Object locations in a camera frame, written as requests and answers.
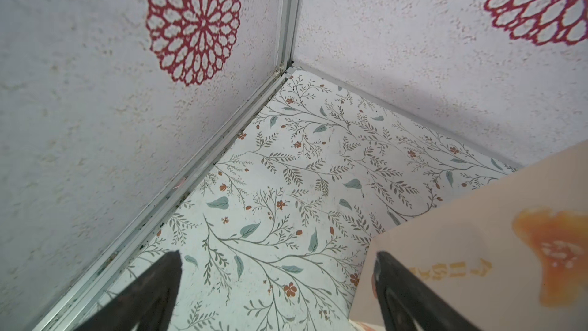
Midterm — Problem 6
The printed paper bakery bag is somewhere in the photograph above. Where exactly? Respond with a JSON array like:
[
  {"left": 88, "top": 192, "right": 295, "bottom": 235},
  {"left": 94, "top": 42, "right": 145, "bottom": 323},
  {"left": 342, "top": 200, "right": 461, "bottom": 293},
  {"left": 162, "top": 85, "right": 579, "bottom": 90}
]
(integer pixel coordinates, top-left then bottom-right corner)
[{"left": 349, "top": 143, "right": 587, "bottom": 330}]

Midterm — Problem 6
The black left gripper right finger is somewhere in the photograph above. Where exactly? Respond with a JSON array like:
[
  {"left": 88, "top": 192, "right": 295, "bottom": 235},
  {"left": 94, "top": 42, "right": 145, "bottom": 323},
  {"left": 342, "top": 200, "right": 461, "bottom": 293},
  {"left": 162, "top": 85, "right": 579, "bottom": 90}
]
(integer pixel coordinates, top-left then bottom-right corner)
[{"left": 374, "top": 251, "right": 478, "bottom": 330}]

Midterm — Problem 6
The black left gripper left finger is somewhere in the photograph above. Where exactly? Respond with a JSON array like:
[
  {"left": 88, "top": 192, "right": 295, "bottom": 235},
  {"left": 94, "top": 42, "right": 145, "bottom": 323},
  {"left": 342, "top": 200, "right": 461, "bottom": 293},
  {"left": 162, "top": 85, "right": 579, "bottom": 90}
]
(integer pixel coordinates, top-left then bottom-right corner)
[{"left": 78, "top": 251, "right": 182, "bottom": 331}]

